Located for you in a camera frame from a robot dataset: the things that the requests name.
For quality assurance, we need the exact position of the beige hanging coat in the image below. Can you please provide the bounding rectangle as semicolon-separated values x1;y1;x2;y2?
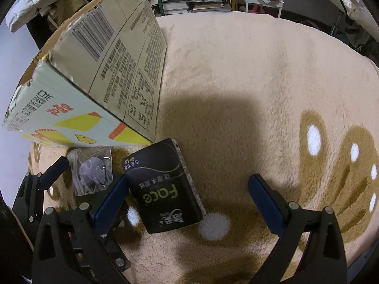
47;0;88;32

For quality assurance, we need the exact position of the black Face tissue pack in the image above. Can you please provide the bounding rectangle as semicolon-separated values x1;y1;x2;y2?
122;138;206;234

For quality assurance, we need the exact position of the purple toy in plastic bag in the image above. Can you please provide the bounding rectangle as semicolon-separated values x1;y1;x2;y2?
67;147;114;196

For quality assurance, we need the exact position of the printed cardboard box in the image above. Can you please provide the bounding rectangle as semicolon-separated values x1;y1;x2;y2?
3;0;167;147

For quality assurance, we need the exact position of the stack of books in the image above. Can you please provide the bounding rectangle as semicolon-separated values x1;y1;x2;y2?
148;0;231;15

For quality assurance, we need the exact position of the beige patterned fleece blanket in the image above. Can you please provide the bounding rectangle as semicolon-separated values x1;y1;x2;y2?
28;12;378;283

